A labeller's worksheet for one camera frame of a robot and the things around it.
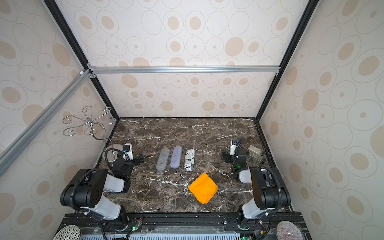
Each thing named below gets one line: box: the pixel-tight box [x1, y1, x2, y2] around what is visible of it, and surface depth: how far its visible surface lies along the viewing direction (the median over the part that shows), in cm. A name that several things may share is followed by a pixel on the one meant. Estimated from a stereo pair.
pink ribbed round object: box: [276, 220, 304, 240], surface depth 71 cm
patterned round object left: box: [52, 224, 82, 240], surface depth 70 cm
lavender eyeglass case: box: [170, 146, 183, 169], surface depth 96 cm
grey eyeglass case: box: [156, 148, 170, 172], surface depth 94 cm
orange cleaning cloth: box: [188, 173, 219, 205], surface depth 83 cm
